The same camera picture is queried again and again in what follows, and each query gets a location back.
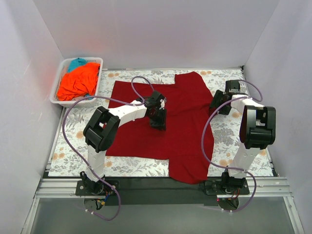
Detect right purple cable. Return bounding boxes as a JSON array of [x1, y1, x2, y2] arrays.
[[203, 79, 264, 213]]

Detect floral patterned table mat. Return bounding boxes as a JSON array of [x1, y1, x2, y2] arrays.
[[46, 69, 273, 177]]

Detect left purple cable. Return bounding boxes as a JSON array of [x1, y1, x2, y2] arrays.
[[62, 76, 153, 221]]

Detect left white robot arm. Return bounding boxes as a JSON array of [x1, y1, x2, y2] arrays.
[[80, 91, 167, 195]]

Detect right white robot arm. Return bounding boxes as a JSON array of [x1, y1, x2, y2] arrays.
[[205, 80, 276, 195]]

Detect purple cable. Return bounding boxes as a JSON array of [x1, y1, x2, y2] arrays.
[[62, 76, 153, 221], [203, 79, 264, 213]]

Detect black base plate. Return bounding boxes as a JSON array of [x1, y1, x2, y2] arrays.
[[75, 177, 252, 207]]

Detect teal t-shirt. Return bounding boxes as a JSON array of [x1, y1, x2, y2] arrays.
[[67, 58, 88, 73]]

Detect orange t-shirt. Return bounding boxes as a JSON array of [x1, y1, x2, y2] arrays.
[[57, 62, 100, 101]]

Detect dark red t-shirt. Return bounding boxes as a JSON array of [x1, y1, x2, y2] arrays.
[[107, 72, 214, 184]]

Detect aluminium frame rail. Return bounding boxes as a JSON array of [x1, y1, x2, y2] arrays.
[[36, 176, 292, 198]]

